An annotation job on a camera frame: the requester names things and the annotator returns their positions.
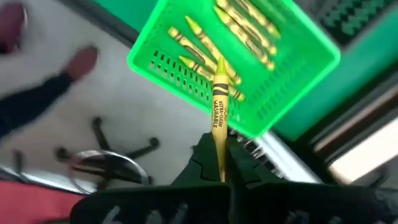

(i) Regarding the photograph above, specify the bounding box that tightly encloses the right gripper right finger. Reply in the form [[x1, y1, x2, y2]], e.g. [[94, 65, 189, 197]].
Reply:
[[228, 138, 398, 224]]

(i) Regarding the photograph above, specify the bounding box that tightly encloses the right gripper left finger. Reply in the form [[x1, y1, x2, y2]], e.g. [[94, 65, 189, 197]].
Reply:
[[70, 133, 231, 224]]

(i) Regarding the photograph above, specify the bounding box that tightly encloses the black office chair base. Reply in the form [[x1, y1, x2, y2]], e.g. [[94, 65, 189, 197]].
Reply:
[[54, 116, 161, 189]]

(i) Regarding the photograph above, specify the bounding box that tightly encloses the red fabric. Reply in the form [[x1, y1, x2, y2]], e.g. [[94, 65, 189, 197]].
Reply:
[[0, 179, 86, 224]]

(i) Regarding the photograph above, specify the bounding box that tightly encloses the green plastic basket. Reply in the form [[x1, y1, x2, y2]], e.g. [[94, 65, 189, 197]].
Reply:
[[126, 0, 342, 138]]

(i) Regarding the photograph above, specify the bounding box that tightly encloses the person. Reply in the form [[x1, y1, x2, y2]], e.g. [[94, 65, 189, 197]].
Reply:
[[0, 0, 100, 139]]

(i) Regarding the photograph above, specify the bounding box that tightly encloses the black plastic basket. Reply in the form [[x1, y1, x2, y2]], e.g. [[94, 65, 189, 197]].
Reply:
[[318, 0, 398, 46]]

